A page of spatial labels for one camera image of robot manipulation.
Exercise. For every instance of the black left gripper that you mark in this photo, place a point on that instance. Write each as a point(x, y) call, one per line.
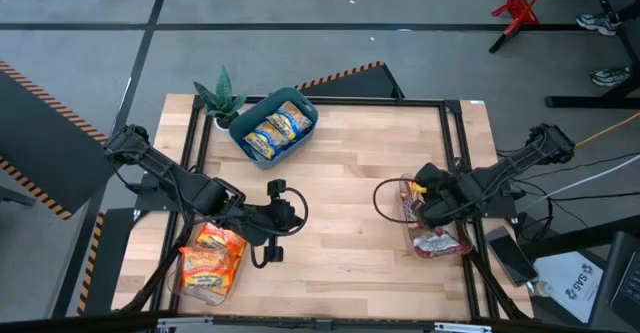
point(280, 218)

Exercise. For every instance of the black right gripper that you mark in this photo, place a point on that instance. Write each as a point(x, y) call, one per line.
point(450, 195)

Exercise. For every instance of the red Maruchan ramen pack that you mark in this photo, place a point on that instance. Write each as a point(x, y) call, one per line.
point(440, 244)
point(411, 200)

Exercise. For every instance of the orange Maruchan ramen pack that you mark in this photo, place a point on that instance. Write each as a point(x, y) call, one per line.
point(220, 238)

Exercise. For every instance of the red white snack packet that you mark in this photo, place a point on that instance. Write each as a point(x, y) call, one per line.
point(207, 272)

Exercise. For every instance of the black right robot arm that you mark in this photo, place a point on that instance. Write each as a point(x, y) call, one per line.
point(500, 178)

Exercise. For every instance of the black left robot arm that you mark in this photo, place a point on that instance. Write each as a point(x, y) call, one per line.
point(195, 193)

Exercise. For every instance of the clear plastic bin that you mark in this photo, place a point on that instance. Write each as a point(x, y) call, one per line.
point(407, 233)
point(220, 298)

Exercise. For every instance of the black smartphone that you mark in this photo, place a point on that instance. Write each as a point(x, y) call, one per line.
point(510, 255)

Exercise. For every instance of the teal plastic bin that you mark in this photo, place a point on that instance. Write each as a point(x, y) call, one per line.
point(257, 113)

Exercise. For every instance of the black overhead beam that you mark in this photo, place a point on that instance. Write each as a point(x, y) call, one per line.
point(320, 325)

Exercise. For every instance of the black hazard-striped mat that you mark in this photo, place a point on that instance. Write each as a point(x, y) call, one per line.
point(360, 85)
point(45, 148)
point(107, 263)

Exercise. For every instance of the snake plant in white pot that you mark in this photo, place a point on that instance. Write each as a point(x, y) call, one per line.
point(223, 93)

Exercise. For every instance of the white printed paper sheet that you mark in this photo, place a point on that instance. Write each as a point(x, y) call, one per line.
point(570, 283)

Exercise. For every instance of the red clamp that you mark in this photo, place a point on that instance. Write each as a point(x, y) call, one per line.
point(520, 10)

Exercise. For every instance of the black laptop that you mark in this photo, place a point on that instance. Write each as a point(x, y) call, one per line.
point(620, 278)

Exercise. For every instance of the person's shoe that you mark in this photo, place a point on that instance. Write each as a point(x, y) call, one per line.
point(597, 23)
point(610, 76)

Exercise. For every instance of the person's leg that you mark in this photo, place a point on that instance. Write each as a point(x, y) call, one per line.
point(630, 12)

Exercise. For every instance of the black aluminium table frame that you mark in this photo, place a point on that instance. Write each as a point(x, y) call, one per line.
point(350, 101)

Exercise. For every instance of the black desk frame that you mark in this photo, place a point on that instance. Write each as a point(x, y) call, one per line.
point(590, 102)

